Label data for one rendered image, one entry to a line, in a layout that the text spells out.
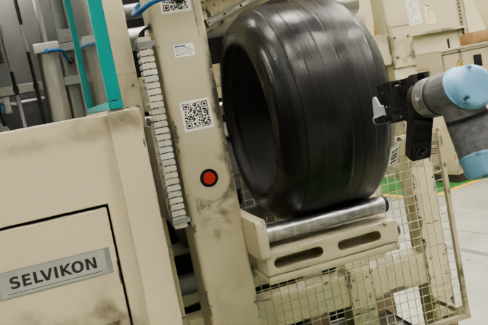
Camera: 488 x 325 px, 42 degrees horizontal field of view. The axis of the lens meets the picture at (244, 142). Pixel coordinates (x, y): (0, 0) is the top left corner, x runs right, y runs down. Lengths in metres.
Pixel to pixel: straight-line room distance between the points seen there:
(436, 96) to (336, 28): 0.47
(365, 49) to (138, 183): 0.81
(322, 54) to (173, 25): 0.37
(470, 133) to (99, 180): 0.62
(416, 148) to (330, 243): 0.42
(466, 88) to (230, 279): 0.82
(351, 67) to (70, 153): 0.81
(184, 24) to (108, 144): 0.76
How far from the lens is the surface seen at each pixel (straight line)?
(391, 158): 1.60
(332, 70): 1.48
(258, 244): 1.53
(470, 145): 1.14
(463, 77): 1.11
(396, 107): 1.28
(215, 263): 1.63
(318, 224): 1.61
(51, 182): 0.87
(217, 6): 2.03
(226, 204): 1.61
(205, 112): 1.58
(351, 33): 1.55
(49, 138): 0.87
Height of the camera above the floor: 1.27
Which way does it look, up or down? 5 degrees down
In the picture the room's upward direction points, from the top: 11 degrees counter-clockwise
